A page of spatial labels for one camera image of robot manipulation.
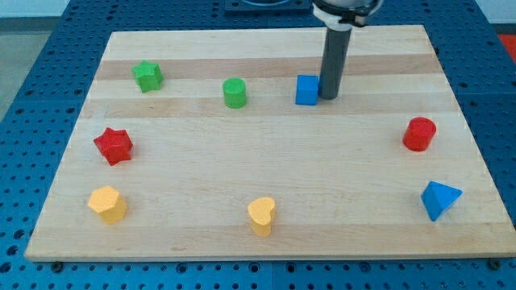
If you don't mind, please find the green star block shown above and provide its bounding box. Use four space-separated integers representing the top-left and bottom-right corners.
131 60 164 93

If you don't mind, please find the red star block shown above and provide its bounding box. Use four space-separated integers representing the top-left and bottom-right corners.
94 127 133 166

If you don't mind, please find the green cylinder block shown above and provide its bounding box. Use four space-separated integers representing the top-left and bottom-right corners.
223 77 247 109

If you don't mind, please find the yellow heart block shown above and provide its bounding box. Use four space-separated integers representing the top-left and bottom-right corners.
248 197 276 238

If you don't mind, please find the wooden board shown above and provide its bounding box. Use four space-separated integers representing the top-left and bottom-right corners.
25 25 515 262

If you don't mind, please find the blue cube block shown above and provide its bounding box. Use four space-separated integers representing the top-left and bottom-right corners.
295 75 318 106

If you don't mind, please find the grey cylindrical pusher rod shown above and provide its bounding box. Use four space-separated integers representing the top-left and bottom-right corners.
318 26 352 100

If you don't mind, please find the yellow hexagon block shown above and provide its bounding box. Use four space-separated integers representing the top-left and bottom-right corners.
88 186 127 225

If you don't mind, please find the red cylinder block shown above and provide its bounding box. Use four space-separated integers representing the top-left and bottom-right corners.
402 117 437 151

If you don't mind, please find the blue triangle block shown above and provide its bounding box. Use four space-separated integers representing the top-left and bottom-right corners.
421 181 463 222

